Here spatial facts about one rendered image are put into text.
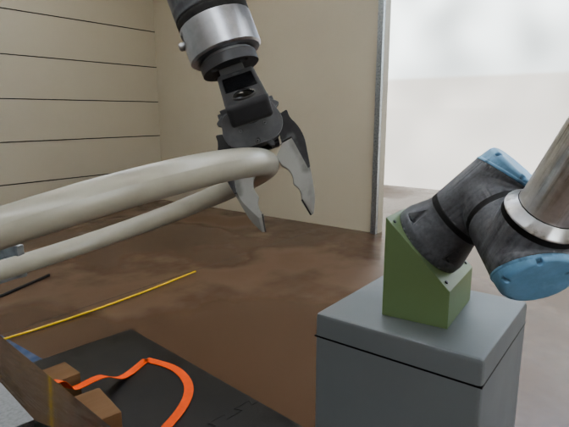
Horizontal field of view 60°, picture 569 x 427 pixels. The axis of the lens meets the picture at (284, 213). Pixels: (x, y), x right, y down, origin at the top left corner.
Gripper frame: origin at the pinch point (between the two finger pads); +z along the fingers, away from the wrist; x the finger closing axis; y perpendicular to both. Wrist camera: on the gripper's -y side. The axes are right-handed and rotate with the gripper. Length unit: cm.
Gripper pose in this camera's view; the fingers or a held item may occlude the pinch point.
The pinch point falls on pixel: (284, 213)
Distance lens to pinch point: 58.4
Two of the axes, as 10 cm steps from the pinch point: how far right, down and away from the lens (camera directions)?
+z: 3.5, 9.4, 0.1
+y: -0.1, -0.1, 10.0
